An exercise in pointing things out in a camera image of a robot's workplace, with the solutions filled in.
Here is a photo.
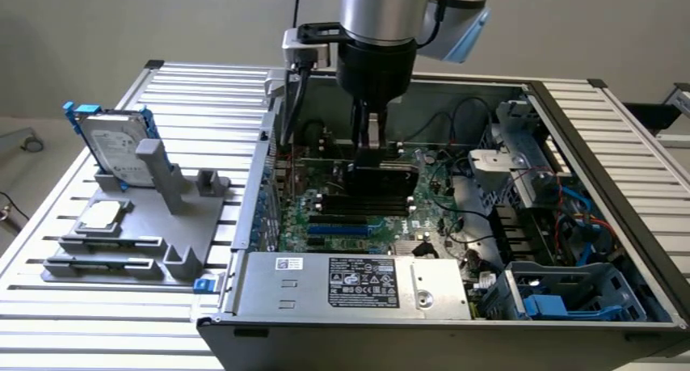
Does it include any blue disk bay connector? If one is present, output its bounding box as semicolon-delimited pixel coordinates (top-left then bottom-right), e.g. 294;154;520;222
521;293;569;320

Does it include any silver power supply unit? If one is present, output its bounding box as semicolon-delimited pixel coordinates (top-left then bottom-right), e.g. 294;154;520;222
230;251;474;322

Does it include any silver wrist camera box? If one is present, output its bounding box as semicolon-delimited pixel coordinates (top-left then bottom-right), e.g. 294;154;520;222
281;22;342;71

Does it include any red wire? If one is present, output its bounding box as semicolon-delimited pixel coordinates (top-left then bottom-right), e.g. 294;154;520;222
554;192;622;263

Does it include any blue disk caddy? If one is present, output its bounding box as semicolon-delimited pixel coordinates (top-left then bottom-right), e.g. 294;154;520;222
62;100;186;192

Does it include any black camera cable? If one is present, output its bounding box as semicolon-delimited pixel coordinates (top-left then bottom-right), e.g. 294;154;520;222
278;61;313;150

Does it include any blue case latch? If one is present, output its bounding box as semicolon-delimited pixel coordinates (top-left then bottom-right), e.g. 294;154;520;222
193;276;226;296

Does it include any silver chipset heat sink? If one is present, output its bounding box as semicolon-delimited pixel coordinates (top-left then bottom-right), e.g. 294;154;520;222
394;241;434;259

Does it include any black ram slot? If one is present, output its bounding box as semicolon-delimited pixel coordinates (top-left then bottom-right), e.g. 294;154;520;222
317;192;412;217

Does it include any black wire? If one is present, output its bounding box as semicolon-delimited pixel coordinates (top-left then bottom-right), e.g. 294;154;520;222
408;97;501;148

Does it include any blue wire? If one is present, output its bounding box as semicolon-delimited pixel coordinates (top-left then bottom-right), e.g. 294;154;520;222
558;183;598;269

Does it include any green ram stick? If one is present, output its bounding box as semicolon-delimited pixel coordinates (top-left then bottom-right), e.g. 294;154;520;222
65;258;137;268

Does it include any grey caster wheel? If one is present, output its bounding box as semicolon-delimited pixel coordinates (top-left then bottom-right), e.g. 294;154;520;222
21;131;46;152

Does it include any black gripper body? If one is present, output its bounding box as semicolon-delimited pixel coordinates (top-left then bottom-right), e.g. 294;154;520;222
334;39;418;106

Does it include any grey parts rack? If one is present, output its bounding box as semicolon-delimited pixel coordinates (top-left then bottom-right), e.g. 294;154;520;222
42;139;234;286

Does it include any open black pc case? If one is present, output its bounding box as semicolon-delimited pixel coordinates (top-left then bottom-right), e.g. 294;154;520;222
197;68;690;371

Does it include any silver hard disk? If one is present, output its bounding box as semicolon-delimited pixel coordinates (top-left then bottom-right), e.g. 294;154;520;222
81;111;158;188

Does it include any blue expansion slot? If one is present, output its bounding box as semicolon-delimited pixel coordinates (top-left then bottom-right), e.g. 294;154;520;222
306;223;370;236

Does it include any silver cpu chip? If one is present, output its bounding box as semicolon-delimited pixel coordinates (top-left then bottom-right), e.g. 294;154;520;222
79;200;133;230

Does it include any grey disk bay cage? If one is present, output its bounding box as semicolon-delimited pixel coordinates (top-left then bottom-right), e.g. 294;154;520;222
504;260;657;323

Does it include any black gpu card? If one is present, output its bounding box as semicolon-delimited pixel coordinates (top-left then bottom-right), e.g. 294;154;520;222
345;145;421;205

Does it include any silver drive bracket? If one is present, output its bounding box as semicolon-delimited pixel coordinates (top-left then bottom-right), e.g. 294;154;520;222
468;99;574;209

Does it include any green motherboard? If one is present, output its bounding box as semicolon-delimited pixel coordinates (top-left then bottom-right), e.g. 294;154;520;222
273;136;490;277

